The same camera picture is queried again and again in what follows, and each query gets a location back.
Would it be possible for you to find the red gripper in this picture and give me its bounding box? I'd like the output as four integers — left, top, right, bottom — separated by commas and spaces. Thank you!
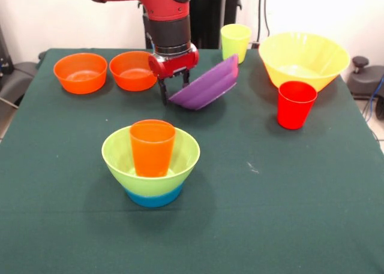
148, 43, 200, 107

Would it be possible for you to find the purple bowl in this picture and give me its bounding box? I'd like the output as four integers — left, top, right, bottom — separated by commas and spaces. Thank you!
168, 53, 239, 111

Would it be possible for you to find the orange cup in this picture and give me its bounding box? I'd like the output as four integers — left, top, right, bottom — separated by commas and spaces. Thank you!
130, 119, 176, 177

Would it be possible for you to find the lime green cup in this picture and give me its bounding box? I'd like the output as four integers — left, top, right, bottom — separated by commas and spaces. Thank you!
220, 23, 252, 65

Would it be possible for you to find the green bowl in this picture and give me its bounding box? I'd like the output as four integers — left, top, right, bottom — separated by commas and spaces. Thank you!
101, 125, 201, 197

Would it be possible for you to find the blue bowl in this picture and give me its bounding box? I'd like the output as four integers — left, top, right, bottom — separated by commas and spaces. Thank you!
124, 183, 184, 208

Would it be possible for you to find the orange bowl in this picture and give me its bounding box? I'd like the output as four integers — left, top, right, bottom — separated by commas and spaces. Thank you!
109, 50, 158, 92
53, 52, 108, 95

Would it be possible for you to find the red cup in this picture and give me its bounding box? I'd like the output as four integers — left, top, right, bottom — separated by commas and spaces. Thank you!
277, 80, 318, 130

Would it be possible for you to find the large yellow bowl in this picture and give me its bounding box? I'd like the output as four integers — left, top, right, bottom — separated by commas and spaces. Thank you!
258, 31, 351, 92

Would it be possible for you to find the dark green tablecloth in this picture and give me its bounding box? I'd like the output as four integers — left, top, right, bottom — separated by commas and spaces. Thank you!
0, 48, 384, 274

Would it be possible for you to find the dark grey chair base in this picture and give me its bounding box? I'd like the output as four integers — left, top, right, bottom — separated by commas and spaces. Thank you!
0, 61, 38, 107

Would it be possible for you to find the black chair base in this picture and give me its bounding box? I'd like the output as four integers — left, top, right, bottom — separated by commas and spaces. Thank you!
347, 56, 384, 100

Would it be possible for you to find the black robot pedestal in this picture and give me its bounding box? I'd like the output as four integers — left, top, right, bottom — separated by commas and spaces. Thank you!
138, 0, 251, 49

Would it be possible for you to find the black hanging cable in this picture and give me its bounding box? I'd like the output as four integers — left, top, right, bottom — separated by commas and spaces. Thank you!
257, 0, 271, 44

